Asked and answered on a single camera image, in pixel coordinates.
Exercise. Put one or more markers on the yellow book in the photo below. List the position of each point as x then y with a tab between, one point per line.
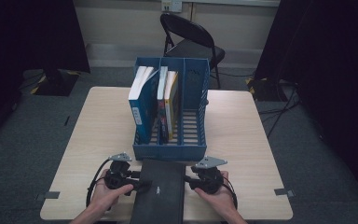
171	102

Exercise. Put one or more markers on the black folding chair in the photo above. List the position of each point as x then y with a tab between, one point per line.
195	46

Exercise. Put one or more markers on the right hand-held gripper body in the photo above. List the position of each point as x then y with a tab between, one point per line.
209	182

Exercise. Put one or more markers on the person's left hand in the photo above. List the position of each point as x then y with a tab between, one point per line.
105	197

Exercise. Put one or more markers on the black curtain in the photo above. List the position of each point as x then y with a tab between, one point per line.
332	77
18	37

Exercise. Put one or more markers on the person's right hand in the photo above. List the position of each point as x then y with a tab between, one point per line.
220	200

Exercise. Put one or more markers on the blue book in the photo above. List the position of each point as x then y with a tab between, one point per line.
143	109

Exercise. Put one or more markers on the grey tape piece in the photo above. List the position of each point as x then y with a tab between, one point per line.
48	195
284	192

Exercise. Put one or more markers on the blue plastic file rack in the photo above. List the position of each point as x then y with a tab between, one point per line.
194	93

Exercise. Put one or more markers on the red book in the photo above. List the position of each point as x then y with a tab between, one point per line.
161	93

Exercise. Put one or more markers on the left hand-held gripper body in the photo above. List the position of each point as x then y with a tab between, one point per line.
118	179

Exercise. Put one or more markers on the white wall socket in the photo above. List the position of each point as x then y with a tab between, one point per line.
171	5

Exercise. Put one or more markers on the black stand base yellow tape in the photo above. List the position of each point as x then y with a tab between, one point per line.
265	90
56	84

